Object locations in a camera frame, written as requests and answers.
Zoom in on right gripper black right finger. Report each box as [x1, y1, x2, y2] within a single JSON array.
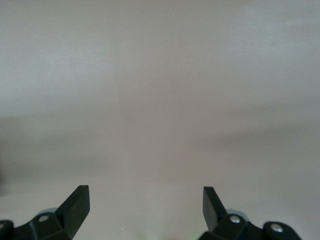
[[198, 186, 266, 240]]

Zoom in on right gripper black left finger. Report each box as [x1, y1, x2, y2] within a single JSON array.
[[14, 185, 91, 240]]

